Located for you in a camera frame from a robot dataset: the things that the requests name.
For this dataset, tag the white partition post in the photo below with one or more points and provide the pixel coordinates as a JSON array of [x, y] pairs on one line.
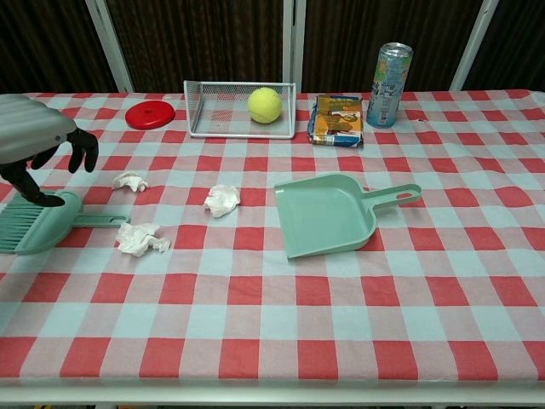
[[472, 47], [294, 42], [111, 47]]

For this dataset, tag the teal hand broom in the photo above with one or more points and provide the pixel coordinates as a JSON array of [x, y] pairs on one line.
[[51, 230]]

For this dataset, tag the tall light blue drink can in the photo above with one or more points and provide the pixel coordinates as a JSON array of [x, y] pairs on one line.
[[388, 89]]

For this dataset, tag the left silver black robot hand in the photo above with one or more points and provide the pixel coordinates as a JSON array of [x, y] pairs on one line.
[[30, 128]]

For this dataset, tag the white paper wad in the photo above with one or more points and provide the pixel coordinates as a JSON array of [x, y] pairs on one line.
[[130, 181], [222, 201], [138, 239]]

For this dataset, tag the yellow tennis ball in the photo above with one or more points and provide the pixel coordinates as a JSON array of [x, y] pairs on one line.
[[265, 105]]

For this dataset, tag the teal plastic dustpan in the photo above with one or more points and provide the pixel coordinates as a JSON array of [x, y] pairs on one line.
[[323, 217]]

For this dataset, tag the clear plastic tray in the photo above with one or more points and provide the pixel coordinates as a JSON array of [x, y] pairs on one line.
[[200, 106]]

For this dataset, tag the orange snack packet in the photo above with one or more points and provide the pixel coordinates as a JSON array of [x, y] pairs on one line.
[[337, 121]]

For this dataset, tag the red white checkered tablecloth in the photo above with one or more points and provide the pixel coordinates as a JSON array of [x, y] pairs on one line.
[[272, 307]]

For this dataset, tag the red round plastic lid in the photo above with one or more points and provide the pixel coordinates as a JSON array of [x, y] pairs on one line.
[[150, 115]]

